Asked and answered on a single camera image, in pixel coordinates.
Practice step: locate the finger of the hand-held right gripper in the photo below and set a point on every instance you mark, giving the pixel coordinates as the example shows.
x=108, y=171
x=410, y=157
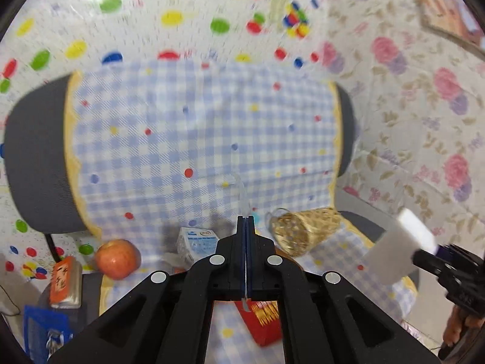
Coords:
x=428, y=261

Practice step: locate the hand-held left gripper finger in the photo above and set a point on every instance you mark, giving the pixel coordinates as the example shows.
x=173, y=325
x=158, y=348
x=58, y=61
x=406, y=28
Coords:
x=241, y=258
x=250, y=258

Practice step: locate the white paper piece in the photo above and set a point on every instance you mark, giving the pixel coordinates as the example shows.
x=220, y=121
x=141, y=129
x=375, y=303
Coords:
x=399, y=250

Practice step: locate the woven bamboo basket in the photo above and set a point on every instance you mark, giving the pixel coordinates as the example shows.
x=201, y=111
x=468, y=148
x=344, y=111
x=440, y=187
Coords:
x=303, y=231

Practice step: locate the person's right hand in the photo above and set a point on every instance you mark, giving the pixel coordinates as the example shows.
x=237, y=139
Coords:
x=456, y=326

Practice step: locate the small white milk carton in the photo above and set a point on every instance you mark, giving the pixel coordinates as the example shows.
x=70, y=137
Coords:
x=195, y=244

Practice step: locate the red snack packet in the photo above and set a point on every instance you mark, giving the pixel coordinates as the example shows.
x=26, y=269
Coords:
x=261, y=322

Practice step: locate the red apple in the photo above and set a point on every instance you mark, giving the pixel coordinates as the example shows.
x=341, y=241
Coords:
x=117, y=259

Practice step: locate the blue checked cloth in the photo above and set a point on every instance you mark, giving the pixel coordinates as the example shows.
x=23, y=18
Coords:
x=208, y=121

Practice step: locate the floral cloth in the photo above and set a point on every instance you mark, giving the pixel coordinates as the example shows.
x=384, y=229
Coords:
x=409, y=121

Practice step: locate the orange snack packet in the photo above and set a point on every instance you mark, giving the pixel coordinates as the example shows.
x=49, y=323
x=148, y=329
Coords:
x=64, y=280

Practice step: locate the blue plastic basket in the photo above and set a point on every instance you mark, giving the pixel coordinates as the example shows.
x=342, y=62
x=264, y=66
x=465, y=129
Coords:
x=38, y=330

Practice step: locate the grey chair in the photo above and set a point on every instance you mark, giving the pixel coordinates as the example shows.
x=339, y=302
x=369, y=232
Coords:
x=34, y=151

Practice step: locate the colourful puzzle cube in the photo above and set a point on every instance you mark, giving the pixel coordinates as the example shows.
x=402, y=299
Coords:
x=295, y=21

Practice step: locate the polka dot cloth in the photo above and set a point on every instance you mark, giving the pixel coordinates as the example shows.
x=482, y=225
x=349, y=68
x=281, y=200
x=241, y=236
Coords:
x=132, y=26

